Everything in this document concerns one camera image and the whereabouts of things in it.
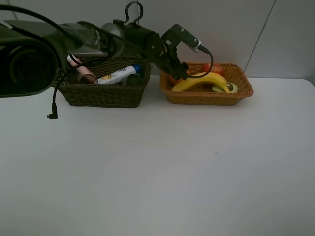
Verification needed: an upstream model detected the white bottle with blue cap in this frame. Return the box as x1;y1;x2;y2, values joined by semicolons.
95;64;142;85

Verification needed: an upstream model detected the pink soap bottle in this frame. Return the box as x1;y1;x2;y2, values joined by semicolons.
67;54;96;77

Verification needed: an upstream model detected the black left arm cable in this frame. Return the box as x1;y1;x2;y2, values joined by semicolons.
0;1;214;120

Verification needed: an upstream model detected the orange wicker basket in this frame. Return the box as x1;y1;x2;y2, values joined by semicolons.
160;63;253;106

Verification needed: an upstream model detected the dark green rectangular bottle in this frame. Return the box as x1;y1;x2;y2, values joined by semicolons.
121;73;143;86

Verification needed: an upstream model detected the orange mandarin fruit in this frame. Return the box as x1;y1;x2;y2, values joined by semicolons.
168;75;184;86

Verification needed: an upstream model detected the dark green left robot arm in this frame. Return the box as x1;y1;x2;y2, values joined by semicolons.
0;20;187;97

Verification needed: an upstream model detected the translucent pink plastic cup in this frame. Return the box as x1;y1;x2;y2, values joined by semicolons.
78;74;98;85

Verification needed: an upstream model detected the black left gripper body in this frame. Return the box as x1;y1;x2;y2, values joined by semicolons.
152;44;181;74

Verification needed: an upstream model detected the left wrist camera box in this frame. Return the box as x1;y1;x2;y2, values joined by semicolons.
161;24;202;52

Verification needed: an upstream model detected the dark brown wicker basket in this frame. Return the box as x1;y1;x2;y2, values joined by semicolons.
52;54;151;108

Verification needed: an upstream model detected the yellow banana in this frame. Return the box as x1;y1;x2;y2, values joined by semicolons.
171;72;230;93

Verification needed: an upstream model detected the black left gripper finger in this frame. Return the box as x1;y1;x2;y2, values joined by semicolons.
170;62;189;80

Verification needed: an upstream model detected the halved avocado with pit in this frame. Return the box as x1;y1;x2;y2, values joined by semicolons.
212;82;238;94

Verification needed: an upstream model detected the red apple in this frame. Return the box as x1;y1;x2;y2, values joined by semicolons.
201;63;224;76

